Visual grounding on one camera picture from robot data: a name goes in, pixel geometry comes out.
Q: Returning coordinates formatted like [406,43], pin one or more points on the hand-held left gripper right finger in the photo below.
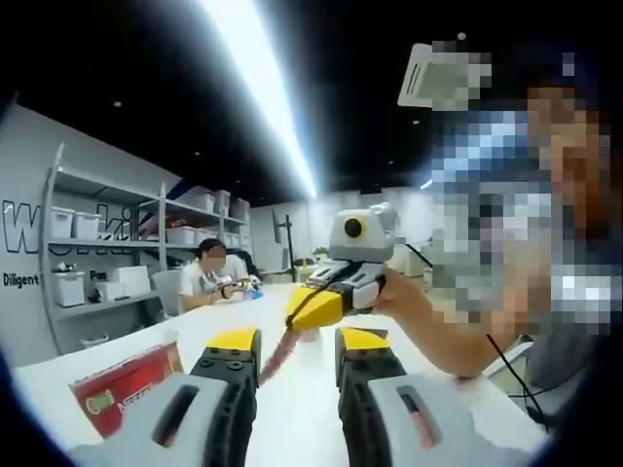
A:
[448,428]

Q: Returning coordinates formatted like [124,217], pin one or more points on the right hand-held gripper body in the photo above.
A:
[375,243]

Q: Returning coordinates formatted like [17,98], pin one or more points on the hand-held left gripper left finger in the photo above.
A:
[141,423]

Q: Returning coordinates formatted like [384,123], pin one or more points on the red coffee box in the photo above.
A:
[126,389]

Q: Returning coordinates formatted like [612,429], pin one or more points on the red coffee pouch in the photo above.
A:
[277,355]

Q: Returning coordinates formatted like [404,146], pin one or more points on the person's right hand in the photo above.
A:
[409,306]

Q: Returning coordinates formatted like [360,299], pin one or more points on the person's grey shirt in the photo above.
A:
[569,379]

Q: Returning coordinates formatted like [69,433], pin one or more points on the grey office chair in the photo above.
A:
[165,292]

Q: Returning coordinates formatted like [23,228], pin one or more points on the white ceiling air conditioner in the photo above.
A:
[414,78]

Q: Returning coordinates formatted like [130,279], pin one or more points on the long ceiling light strip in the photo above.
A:
[263,97]

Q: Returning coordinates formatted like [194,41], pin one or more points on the group of white storage bins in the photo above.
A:
[87,226]

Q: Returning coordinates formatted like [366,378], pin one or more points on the grey metal shelf rack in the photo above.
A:
[48,204]

